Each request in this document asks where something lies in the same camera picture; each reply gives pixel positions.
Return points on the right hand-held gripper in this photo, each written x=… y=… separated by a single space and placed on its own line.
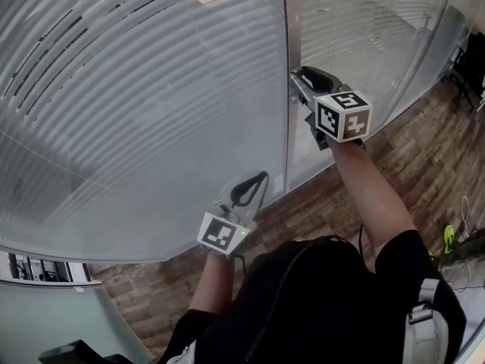
x=345 y=120

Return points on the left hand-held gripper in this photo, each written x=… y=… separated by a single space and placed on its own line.
x=223 y=235

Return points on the person's left forearm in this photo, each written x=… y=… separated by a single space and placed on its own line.
x=214 y=283

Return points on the person's right forearm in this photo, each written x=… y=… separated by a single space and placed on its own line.
x=371 y=203

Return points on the person's black shirt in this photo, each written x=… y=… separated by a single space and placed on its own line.
x=322 y=309

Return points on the black equipment cart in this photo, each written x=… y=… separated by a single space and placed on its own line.
x=473 y=70

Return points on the frosted glass door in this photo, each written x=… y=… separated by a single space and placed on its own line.
x=57 y=317

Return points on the black equipment case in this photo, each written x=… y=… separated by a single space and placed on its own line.
x=76 y=353

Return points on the grey metal window post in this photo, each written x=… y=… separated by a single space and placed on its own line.
x=295 y=21

